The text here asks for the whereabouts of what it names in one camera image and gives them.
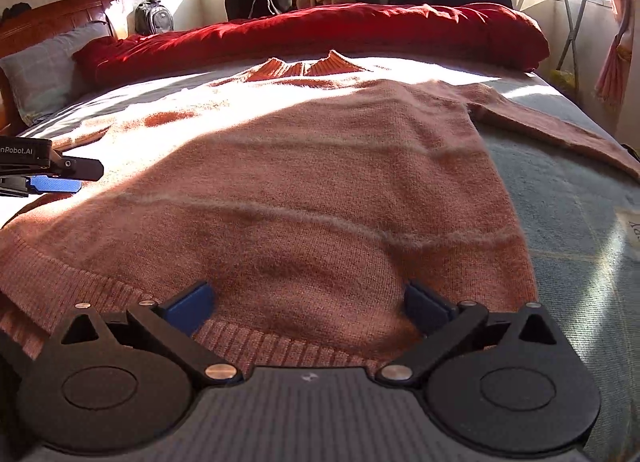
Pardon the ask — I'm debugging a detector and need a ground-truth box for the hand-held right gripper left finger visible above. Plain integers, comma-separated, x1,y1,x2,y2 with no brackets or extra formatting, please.
47,281,246,386

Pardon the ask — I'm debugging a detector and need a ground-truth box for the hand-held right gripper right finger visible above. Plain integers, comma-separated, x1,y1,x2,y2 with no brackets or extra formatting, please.
375,281,576,386

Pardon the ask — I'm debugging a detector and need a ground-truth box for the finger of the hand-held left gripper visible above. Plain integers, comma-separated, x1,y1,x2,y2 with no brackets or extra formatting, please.
50,157,105,182
27,177,83,196

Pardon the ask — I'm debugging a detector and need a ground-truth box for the orange knitted sweater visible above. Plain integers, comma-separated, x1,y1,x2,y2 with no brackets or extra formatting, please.
0,49,640,378

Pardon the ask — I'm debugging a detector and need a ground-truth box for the grey checked pillow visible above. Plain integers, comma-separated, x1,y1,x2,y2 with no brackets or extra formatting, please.
0,21,113,126

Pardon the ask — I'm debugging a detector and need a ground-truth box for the wooden headboard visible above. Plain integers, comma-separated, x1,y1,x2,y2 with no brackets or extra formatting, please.
0,0,119,139

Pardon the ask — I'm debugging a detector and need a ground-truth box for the dark item on headboard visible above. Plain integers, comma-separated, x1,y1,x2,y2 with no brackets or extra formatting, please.
2,2,32,23

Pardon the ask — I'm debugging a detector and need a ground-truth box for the grey backpack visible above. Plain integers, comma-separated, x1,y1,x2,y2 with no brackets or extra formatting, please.
134,0,175,36

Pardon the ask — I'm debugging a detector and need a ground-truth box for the red duvet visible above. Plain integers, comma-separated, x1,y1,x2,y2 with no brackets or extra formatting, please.
72,3,551,89

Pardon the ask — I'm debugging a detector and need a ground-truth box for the yellow bag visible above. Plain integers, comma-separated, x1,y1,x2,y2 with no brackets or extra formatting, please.
547,69,577,94

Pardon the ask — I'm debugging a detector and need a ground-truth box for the metal drying rack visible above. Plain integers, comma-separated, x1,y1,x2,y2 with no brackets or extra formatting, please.
452,0,617,74

